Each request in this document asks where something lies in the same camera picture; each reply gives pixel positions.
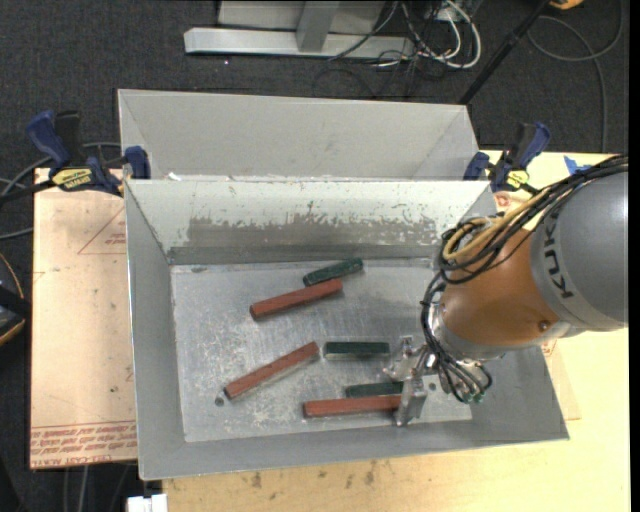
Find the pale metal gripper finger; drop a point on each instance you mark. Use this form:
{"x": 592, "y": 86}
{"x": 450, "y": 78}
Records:
{"x": 412, "y": 402}
{"x": 407, "y": 345}

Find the dark green flat block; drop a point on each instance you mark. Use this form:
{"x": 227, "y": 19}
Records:
{"x": 372, "y": 389}
{"x": 332, "y": 272}
{"x": 357, "y": 350}

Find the red-brown flat block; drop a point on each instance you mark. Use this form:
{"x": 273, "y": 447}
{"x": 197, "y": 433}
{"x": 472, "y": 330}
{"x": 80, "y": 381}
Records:
{"x": 272, "y": 370}
{"x": 296, "y": 299}
{"x": 350, "y": 406}

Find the grey metal bin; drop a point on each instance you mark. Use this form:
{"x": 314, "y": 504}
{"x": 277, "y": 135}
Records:
{"x": 280, "y": 320}

